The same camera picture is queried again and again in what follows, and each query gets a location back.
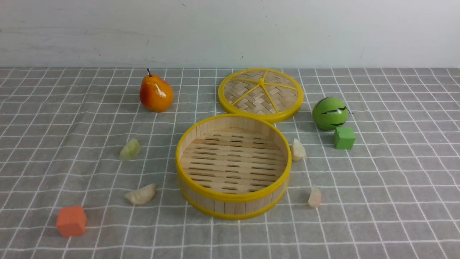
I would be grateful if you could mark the white dumpling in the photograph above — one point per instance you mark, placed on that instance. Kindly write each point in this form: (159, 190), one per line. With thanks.
(297, 150)

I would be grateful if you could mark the pale green dumpling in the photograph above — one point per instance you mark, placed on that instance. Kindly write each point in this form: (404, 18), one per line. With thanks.
(130, 150)

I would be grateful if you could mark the pinkish dumpling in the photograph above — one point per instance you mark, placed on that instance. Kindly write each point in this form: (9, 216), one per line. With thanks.
(315, 197)

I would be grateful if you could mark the yellow bamboo steamer tray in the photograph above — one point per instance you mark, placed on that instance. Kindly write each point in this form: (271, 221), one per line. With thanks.
(233, 167)

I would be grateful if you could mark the yellow woven steamer lid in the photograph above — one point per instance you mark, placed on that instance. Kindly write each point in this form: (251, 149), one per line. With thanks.
(262, 93)

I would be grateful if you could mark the orange toy pear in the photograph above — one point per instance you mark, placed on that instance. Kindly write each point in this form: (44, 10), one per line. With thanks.
(155, 94)

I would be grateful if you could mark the green foam cube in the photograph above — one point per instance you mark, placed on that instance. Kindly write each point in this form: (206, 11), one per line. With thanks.
(344, 138)

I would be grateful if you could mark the orange foam cube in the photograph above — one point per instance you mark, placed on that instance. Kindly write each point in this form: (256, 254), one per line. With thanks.
(71, 221)

